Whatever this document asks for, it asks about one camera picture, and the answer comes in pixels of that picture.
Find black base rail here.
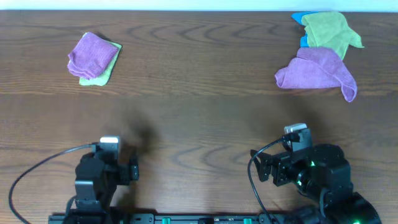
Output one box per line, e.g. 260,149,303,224
48,213,295,224

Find folded green cloth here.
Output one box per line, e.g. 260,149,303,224
79,42,122,86

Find left black cable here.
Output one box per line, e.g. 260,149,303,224
8,142,100,224

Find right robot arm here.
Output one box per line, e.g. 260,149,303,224
248,144,381,223

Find blue cloth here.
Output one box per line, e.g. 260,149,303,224
291,11,314,47

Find crumpled green cloth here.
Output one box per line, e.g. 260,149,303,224
301,11,364,60

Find purple cloth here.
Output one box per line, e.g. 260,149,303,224
67,32,121,80
275,47,358,103

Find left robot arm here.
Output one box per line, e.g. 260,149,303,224
63,151,139,224

